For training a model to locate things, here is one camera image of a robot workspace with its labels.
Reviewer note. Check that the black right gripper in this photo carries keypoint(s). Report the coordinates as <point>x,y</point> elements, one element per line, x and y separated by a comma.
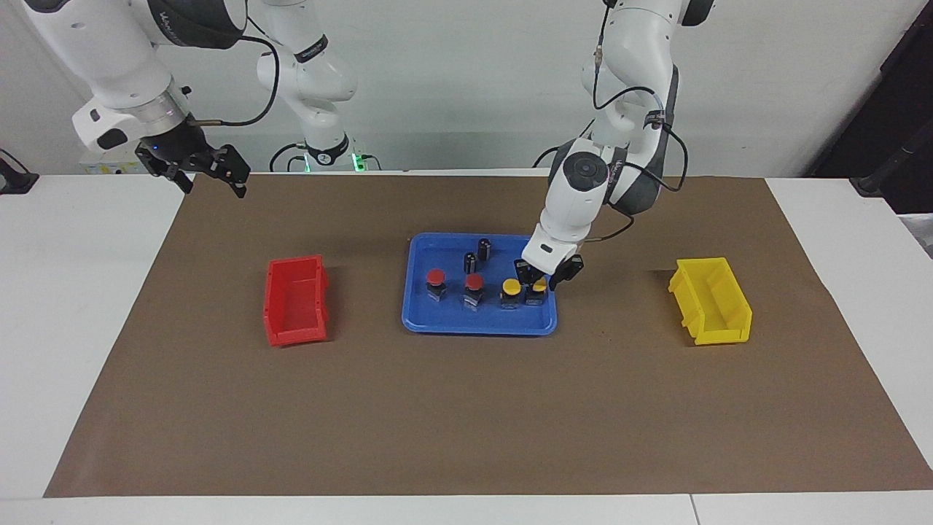
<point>175,149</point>

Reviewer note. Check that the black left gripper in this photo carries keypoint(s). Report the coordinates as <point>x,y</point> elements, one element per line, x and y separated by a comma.
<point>545,272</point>

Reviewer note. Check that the yellow push button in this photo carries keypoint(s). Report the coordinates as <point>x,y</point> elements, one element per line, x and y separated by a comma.
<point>511,287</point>
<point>539,290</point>

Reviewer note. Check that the red push button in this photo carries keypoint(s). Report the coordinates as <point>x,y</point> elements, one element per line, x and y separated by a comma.
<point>436,276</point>
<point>474,281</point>

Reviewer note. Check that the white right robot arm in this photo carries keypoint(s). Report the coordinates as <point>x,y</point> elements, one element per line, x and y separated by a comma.
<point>109,44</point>

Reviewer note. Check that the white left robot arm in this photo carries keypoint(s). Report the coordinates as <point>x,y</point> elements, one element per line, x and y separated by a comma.
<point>634,44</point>

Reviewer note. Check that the blue plastic tray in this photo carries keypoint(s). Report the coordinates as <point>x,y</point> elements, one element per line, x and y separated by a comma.
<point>437,321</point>

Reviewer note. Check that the black cylinder with white dots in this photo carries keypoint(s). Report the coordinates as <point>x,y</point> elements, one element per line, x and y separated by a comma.
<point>484,249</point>
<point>470,264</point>

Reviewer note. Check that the white device with yellow labels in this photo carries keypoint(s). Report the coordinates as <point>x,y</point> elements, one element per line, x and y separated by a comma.
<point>109,166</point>

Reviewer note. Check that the red plastic bin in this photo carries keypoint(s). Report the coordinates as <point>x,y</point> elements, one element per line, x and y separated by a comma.
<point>295,306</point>

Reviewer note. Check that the yellow plastic bin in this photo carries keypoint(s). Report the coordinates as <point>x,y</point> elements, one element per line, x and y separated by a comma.
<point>711,302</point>

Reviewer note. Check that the brown paper table mat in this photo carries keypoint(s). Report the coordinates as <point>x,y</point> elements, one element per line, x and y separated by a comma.
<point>437,415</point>

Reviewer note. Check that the black metal stand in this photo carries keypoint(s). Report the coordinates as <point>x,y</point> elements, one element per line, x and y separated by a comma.
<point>885,171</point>

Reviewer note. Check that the black background panel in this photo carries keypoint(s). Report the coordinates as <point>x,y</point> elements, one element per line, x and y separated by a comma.
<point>889,87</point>

